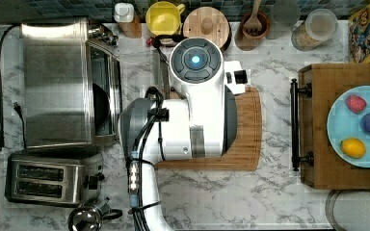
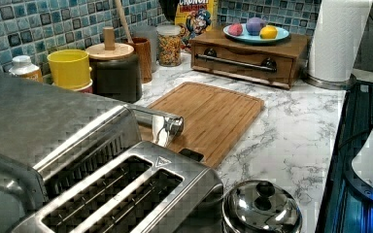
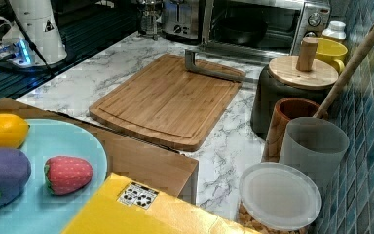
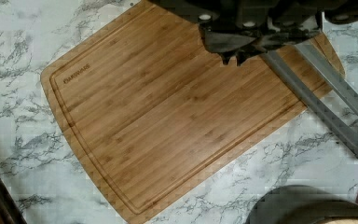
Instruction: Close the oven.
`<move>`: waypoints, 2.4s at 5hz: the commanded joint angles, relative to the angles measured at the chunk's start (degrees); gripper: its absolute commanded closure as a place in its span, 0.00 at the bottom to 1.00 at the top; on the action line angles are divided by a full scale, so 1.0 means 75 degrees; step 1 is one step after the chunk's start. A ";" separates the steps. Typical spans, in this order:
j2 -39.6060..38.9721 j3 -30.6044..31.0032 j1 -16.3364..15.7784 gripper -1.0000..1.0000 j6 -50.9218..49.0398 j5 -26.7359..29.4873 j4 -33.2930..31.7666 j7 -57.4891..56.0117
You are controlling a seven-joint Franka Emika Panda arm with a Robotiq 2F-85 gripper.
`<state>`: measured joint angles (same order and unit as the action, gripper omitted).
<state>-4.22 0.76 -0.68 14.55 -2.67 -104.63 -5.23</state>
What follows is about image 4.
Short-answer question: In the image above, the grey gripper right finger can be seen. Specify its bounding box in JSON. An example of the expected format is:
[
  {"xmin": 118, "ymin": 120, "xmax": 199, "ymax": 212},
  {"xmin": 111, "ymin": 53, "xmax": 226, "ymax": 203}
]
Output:
[{"xmin": 261, "ymin": 51, "xmax": 358, "ymax": 159}]

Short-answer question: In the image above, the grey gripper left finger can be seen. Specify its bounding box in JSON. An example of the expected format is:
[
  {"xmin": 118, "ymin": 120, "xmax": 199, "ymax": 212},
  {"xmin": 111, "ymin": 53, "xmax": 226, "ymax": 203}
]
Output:
[{"xmin": 295, "ymin": 44, "xmax": 358, "ymax": 116}]

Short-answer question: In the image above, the bamboo cutting board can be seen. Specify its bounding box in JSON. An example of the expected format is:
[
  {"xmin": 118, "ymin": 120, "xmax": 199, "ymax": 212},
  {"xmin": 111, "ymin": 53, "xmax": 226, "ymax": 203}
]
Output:
[{"xmin": 39, "ymin": 0, "xmax": 346, "ymax": 224}]

